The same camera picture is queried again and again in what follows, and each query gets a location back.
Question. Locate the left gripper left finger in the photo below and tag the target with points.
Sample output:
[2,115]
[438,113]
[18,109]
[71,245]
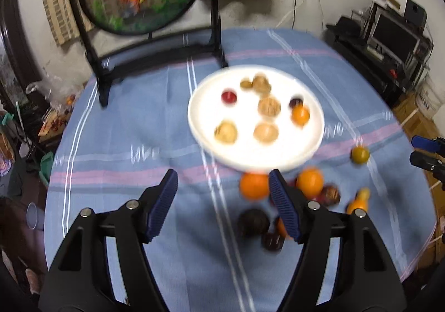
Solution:
[79,277]

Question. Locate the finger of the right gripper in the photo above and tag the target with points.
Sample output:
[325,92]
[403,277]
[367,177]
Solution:
[436,145]
[427,163]

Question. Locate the clear plastic bag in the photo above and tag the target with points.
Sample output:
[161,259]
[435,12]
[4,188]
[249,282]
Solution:
[58,92]

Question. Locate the yellow spotted loquat fruit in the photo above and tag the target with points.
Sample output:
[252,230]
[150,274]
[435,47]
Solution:
[226,132]

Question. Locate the smooth orange fruit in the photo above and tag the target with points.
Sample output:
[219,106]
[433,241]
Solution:
[300,115]

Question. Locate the small olive green fruit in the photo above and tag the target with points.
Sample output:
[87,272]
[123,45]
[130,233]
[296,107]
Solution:
[246,84]

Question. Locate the black hat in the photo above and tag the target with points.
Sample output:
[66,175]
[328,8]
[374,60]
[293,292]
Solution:
[345,27]

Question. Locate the small red cherry tomato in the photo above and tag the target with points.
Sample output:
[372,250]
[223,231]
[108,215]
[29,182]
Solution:
[229,97]

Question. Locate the blue striped tablecloth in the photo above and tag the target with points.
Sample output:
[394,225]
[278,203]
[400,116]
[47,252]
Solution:
[108,156]

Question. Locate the dark purple mangosteen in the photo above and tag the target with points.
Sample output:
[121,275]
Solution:
[253,223]

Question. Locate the olive green round fruit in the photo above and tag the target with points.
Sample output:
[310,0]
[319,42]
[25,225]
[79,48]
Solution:
[360,154]

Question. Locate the goldfish round screen stand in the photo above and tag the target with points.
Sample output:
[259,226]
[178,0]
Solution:
[152,51]

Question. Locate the tan spotted fruit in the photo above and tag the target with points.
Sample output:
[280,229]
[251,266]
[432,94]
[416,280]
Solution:
[261,84]

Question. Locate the large dark red plum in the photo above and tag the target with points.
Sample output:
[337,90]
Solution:
[329,196]

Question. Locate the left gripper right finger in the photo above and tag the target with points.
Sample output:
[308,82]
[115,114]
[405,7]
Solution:
[366,278]

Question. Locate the white round plate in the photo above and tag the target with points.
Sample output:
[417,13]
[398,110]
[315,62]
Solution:
[264,143]

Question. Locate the computer monitor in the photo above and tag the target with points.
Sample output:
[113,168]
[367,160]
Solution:
[393,37]

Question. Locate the small dark red plum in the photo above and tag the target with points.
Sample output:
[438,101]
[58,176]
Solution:
[295,102]

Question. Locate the orange tangerine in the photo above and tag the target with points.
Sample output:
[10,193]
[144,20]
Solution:
[254,187]
[310,182]

